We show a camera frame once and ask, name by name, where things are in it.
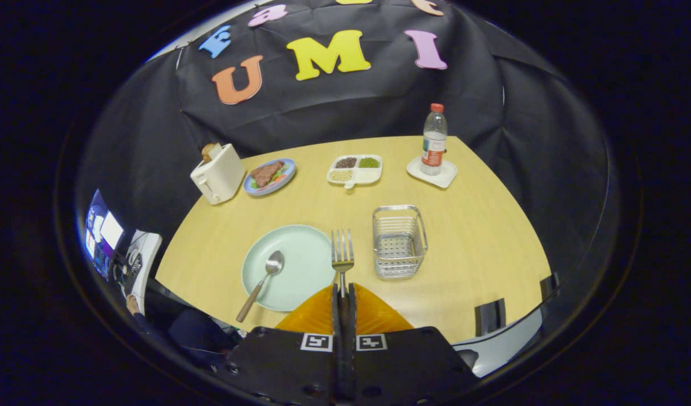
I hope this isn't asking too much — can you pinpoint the white divided bean tray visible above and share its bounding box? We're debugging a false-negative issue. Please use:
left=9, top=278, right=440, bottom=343
left=327, top=154, right=384, bottom=189

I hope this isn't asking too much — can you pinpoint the white toaster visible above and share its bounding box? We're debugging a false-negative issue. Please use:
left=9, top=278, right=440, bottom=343
left=190, top=143, right=247, bottom=205

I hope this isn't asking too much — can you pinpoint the metal wire basket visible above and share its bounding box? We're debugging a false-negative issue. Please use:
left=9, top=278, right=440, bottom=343
left=372, top=205, right=429, bottom=280

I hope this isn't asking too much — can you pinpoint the black backdrop cloth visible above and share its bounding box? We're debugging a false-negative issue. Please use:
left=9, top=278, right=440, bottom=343
left=77, top=0, right=611, bottom=339

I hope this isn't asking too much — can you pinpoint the clear red-capped water bottle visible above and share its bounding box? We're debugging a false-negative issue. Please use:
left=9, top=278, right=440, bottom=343
left=420, top=103, right=448, bottom=176

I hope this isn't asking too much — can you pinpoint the blue plate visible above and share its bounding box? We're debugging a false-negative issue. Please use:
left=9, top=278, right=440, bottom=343
left=243, top=158, right=297, bottom=197

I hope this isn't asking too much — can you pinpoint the light green plate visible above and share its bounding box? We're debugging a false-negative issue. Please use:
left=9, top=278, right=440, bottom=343
left=241, top=224, right=337, bottom=312

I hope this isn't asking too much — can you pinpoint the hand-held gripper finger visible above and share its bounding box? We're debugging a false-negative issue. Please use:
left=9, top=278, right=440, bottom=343
left=345, top=284, right=481, bottom=404
left=213, top=284, right=346, bottom=404

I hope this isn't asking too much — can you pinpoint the black table clamp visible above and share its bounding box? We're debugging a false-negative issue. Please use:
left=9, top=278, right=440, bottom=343
left=474, top=298, right=507, bottom=337
left=540, top=272, right=560, bottom=301

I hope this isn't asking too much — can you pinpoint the silver fork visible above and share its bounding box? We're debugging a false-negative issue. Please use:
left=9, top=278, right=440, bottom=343
left=331, top=228, right=355, bottom=298

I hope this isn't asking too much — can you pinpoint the white square coaster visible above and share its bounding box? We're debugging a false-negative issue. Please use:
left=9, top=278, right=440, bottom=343
left=407, top=156, right=458, bottom=189

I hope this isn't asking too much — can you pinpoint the brown steak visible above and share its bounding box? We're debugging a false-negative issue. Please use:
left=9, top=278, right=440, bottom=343
left=250, top=161, right=285, bottom=188

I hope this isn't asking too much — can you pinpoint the computer monitor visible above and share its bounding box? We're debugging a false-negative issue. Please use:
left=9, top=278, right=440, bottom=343
left=85, top=189, right=125, bottom=280

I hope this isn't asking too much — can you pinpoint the white side desk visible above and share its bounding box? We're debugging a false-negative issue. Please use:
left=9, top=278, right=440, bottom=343
left=122, top=230, right=163, bottom=316

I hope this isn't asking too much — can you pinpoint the wooden-handled silver spoon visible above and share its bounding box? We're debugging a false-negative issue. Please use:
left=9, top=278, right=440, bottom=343
left=236, top=250, right=285, bottom=323

